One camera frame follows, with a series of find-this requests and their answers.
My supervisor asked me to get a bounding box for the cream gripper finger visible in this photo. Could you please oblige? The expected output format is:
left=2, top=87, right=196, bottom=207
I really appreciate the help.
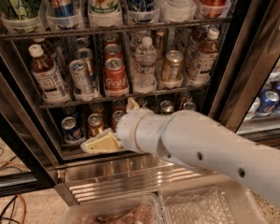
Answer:
left=126, top=97, right=139, bottom=112
left=80, top=128, right=122, bottom=154

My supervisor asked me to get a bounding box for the silver redbull can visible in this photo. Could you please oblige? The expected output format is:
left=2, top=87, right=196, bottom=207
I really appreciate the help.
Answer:
left=69, top=60, right=93, bottom=94
left=76, top=48, right=95, bottom=77

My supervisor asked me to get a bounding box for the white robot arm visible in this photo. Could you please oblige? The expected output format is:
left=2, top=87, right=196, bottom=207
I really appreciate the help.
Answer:
left=81, top=107, right=280, bottom=208

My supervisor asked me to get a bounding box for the red can bottom shelf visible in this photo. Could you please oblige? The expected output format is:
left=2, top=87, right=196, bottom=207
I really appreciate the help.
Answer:
left=111, top=110, right=125, bottom=131

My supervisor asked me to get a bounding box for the gold can bottom left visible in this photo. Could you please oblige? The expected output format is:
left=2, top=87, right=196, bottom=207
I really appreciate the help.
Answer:
left=88, top=113, right=105, bottom=137

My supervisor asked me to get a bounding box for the gold can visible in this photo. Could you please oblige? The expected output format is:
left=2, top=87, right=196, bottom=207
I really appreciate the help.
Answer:
left=88, top=113, right=105, bottom=137
left=182, top=101, right=197, bottom=111

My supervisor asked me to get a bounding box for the front red coca-cola can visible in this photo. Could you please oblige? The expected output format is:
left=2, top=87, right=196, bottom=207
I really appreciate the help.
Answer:
left=104, top=58, right=127, bottom=91

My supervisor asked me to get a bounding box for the red coca-cola can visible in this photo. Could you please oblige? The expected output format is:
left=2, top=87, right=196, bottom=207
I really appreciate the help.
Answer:
left=104, top=44, right=123, bottom=62
left=104, top=58, right=127, bottom=91

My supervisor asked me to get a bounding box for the green-silver can bottom shelf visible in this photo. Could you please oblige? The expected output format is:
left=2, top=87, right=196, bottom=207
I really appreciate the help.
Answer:
left=161, top=100, right=175, bottom=115

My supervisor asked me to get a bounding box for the blue pepsi can bottom shelf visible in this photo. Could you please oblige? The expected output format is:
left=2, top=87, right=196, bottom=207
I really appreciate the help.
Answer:
left=61, top=117, right=84, bottom=141

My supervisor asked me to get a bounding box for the gold can bottom right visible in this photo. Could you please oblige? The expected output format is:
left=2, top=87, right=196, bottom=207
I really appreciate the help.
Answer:
left=182, top=101, right=197, bottom=111

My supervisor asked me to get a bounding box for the gold can middle shelf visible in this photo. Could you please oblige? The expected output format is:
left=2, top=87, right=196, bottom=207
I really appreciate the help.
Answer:
left=161, top=50, right=184, bottom=82

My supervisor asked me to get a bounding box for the water bottle top shelf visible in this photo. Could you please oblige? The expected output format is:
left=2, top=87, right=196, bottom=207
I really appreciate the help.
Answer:
left=158, top=0, right=196, bottom=22

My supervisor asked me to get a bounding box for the blue pepsi can right fridge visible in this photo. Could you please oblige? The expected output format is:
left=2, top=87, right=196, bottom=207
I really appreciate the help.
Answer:
left=257, top=91, right=279, bottom=116

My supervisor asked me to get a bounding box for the green can top shelf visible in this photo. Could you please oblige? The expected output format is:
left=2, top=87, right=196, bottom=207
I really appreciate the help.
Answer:
left=0, top=0, right=43, bottom=21

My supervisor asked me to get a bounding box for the clear water bottle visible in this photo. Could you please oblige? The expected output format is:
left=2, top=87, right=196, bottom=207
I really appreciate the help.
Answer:
left=134, top=36, right=157, bottom=89

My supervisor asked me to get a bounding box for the front left tea bottle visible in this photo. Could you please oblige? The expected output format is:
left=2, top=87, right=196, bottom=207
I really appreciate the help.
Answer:
left=28, top=44, right=68, bottom=104

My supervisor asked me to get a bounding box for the tea bottle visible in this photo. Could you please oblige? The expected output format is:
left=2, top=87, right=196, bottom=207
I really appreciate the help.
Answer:
left=28, top=44, right=68, bottom=104
left=189, top=28, right=219, bottom=85

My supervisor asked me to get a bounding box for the left clear plastic bin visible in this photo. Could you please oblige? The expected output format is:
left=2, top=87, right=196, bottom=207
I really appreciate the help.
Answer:
left=62, top=193, right=164, bottom=224

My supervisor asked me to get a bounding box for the clear plastic bin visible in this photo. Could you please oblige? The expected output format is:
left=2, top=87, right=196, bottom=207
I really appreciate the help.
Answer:
left=62, top=193, right=164, bottom=224
left=159, top=175, right=267, bottom=224

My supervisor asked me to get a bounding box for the right tea bottle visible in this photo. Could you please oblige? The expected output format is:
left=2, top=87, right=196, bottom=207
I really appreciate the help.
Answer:
left=189, top=28, right=219, bottom=85

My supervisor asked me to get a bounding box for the right clear plastic bin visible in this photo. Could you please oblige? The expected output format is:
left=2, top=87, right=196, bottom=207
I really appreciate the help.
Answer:
left=159, top=175, right=267, bottom=224

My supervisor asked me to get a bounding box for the orange cable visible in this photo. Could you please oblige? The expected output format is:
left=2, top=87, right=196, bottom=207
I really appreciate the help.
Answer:
left=0, top=161, right=31, bottom=224

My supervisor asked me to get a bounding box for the black cable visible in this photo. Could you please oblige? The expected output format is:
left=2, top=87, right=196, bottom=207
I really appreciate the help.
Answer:
left=0, top=133, right=21, bottom=224

